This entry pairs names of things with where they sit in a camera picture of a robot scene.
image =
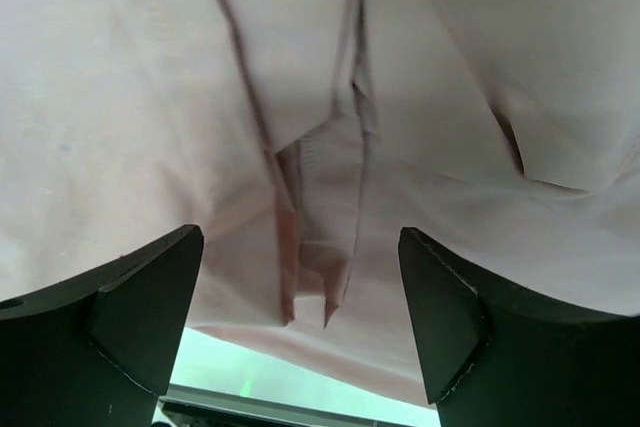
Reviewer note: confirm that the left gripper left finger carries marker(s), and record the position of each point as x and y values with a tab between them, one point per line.
99	348

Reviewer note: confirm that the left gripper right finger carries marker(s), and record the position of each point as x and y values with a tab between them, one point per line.
496	354

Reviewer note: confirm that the pink trousers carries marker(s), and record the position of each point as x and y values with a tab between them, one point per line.
303	135

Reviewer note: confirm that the aluminium front rail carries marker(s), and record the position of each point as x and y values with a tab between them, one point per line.
186	406

